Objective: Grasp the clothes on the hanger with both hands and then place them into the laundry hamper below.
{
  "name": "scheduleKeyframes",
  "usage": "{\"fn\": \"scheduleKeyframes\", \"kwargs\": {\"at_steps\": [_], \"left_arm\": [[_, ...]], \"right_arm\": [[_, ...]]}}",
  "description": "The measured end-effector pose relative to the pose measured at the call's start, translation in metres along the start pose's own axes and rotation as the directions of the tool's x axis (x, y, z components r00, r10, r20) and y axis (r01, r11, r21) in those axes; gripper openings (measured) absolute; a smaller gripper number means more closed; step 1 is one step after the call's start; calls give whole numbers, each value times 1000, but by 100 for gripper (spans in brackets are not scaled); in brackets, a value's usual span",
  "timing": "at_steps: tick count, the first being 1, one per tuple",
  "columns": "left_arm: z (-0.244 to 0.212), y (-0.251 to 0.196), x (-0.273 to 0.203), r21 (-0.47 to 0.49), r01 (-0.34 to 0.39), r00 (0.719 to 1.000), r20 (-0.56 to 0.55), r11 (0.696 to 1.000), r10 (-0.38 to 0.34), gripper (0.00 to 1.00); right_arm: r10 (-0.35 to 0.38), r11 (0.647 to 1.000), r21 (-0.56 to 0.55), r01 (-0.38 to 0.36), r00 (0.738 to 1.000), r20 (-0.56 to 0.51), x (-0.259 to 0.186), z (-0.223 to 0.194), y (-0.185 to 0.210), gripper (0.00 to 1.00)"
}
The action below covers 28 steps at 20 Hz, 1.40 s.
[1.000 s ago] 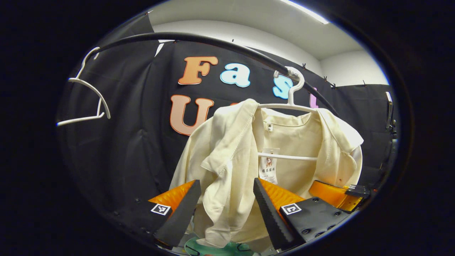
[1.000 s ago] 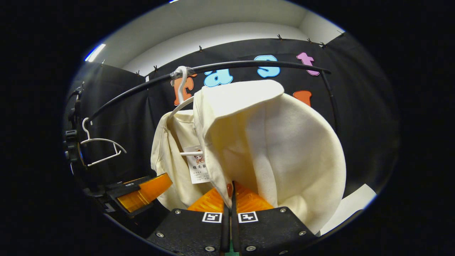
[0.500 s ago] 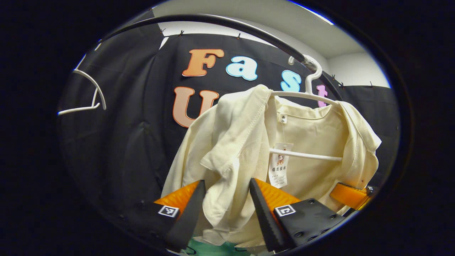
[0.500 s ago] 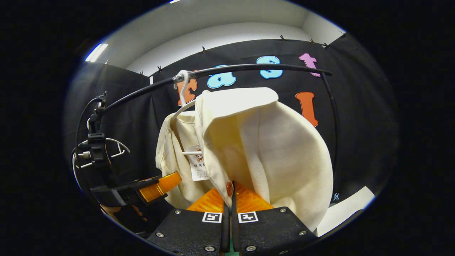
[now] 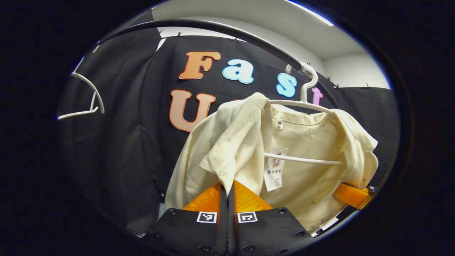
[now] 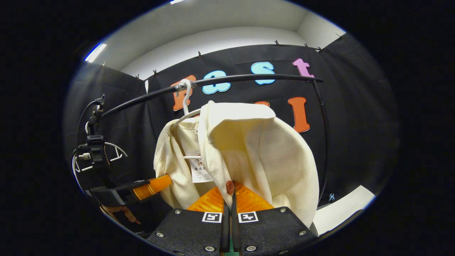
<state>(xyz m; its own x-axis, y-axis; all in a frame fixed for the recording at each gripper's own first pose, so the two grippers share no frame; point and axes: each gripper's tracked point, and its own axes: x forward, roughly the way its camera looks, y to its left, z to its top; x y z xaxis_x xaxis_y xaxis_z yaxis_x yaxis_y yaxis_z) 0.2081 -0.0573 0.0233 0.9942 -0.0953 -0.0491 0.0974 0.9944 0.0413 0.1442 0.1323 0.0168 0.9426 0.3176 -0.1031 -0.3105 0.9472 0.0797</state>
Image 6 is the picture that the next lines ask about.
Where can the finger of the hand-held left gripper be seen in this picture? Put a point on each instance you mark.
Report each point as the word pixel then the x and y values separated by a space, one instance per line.
pixel 153 186

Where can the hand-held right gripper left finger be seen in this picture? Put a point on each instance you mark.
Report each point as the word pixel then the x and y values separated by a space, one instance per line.
pixel 225 231

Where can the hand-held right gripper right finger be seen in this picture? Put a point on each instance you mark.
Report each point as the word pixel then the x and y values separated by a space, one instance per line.
pixel 235 231

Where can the cream button shirt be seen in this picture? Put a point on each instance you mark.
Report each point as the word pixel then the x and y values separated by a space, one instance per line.
pixel 256 153

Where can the white plastic hanger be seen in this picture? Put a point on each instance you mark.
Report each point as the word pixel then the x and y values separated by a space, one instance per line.
pixel 115 145
pixel 185 103

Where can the black clothes rack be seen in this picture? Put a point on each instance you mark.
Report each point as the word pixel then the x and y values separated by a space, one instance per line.
pixel 249 76

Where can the ceiling light strip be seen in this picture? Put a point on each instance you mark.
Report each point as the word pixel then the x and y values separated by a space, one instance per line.
pixel 177 1
pixel 95 52

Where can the white panel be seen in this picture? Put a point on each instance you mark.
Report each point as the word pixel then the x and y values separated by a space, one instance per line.
pixel 341 213

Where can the black backdrop cloth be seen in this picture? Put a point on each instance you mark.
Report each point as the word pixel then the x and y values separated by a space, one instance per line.
pixel 355 124

